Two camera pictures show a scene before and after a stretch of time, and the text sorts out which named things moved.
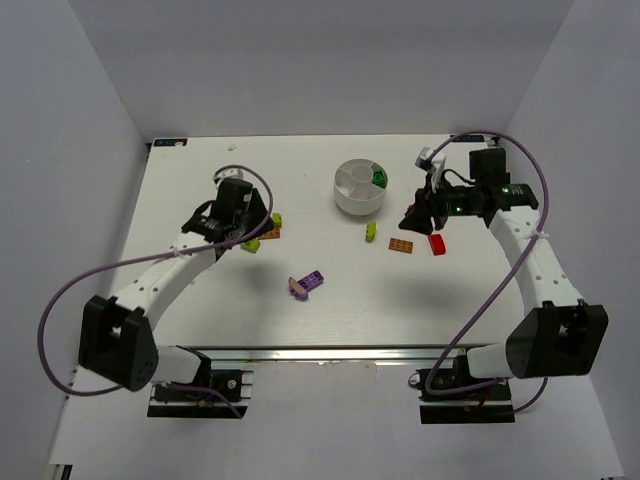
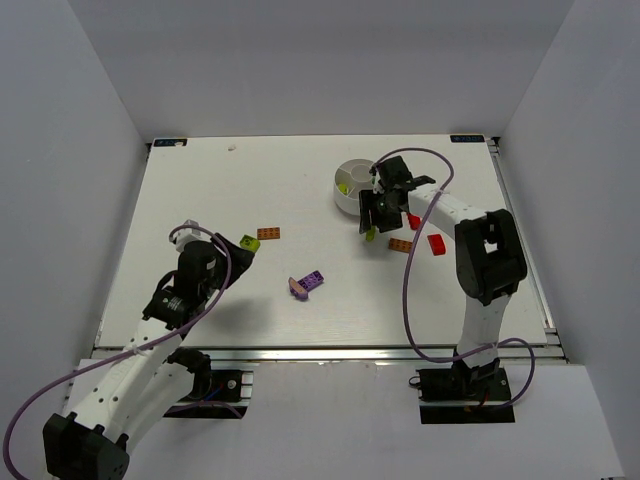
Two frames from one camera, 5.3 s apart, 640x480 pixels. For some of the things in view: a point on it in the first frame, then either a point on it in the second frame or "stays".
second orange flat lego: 401,245 stays
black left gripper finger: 266,227 → 239,264
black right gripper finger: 422,205 → 365,198
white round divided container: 360,186 stays
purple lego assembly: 301,287 stays
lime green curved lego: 371,231 stays
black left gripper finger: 258,213 → 233,249
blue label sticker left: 170,142 stays
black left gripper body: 256,218 → 230,258
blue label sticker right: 469,138 stays
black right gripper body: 433,209 → 379,211
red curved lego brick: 437,244 stays
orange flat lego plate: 274,233 stays
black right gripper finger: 419,223 → 375,217
